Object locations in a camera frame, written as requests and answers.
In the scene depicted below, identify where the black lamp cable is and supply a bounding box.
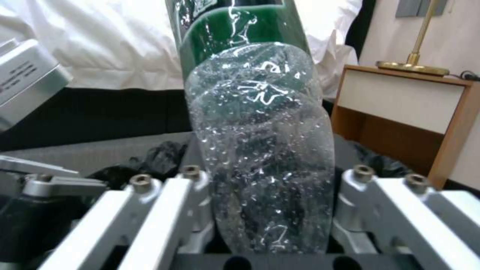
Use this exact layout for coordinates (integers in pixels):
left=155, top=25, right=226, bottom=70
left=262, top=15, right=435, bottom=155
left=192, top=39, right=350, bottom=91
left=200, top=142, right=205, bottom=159
left=447, top=70, right=480, bottom=81

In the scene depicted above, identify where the black trash bin bag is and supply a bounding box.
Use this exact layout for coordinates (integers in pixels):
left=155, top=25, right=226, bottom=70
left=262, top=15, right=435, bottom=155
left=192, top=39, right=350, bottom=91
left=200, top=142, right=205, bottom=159
left=86, top=140, right=410, bottom=195

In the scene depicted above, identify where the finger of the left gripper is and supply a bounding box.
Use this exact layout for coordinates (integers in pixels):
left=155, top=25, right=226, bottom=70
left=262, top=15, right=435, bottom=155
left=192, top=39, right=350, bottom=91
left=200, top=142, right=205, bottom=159
left=21, top=174, right=113, bottom=198

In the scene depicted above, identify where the grey wall picture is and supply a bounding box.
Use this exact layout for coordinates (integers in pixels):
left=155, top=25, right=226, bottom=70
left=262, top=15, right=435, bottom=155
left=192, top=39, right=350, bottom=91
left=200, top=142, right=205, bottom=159
left=395, top=0, right=444, bottom=18

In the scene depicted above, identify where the dark headboard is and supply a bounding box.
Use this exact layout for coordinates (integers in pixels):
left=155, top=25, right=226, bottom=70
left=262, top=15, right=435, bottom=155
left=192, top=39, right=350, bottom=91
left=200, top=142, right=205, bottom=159
left=343, top=0, right=377, bottom=67

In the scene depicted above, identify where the clear plastic bottle green label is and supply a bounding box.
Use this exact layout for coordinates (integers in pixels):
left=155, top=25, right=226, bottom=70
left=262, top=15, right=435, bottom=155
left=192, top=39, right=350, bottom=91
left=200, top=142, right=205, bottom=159
left=164, top=0, right=335, bottom=250

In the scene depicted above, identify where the wooden nightstand white drawer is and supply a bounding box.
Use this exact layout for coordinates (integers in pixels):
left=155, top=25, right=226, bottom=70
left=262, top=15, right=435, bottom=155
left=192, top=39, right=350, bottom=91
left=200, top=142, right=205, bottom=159
left=331, top=64, right=480, bottom=191

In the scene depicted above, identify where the white duvet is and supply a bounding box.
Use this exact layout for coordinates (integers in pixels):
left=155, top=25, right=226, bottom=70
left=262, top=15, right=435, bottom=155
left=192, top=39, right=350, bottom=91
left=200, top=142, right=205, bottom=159
left=0, top=0, right=362, bottom=98

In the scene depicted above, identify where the brass table lamp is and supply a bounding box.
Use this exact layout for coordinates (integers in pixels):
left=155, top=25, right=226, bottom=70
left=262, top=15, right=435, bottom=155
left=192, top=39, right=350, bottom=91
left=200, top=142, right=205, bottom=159
left=376, top=0, right=449, bottom=75

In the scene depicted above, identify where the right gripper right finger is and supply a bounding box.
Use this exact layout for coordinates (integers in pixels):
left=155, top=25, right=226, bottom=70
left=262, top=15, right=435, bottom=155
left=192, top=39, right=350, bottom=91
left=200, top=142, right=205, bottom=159
left=331, top=165, right=480, bottom=270

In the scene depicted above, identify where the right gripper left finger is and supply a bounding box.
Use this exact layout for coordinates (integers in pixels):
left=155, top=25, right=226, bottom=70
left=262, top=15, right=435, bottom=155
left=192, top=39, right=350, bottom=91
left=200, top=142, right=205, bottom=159
left=37, top=166, right=218, bottom=270

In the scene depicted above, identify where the black bed base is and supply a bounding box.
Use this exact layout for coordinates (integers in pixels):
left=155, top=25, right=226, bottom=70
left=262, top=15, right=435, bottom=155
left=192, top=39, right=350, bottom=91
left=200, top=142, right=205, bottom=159
left=0, top=84, right=340, bottom=135

